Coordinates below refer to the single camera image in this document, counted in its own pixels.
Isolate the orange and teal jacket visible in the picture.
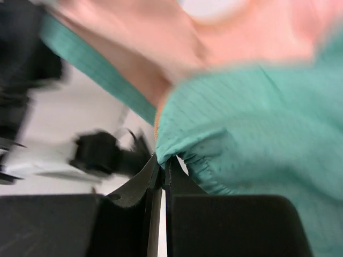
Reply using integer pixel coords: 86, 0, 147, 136
42, 1, 342, 256

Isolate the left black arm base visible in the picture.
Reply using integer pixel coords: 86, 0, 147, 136
69, 128, 151, 178

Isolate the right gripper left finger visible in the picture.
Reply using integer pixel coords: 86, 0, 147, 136
91, 155, 162, 256

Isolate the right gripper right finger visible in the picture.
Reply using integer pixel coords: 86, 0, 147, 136
163, 157, 211, 256

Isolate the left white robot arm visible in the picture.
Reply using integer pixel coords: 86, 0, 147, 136
1, 1, 64, 160

